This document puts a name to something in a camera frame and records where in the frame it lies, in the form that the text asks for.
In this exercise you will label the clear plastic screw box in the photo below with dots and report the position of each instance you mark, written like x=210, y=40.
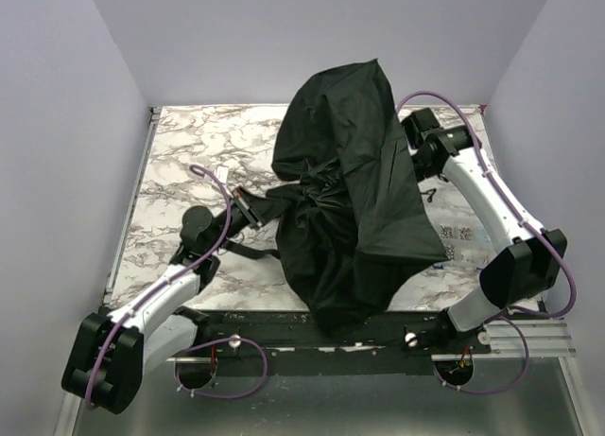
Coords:
x=465, y=245

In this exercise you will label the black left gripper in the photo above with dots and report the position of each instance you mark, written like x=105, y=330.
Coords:
x=250, y=207

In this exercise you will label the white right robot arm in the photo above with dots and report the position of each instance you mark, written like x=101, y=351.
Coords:
x=527, y=255

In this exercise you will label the black folding umbrella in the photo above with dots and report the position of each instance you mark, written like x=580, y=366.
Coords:
x=354, y=228

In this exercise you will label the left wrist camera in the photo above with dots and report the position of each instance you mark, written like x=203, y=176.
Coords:
x=222, y=174

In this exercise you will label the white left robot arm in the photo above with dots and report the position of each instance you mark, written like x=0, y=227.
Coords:
x=113, y=352

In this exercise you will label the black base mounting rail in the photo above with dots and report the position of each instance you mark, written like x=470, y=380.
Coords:
x=295, y=346

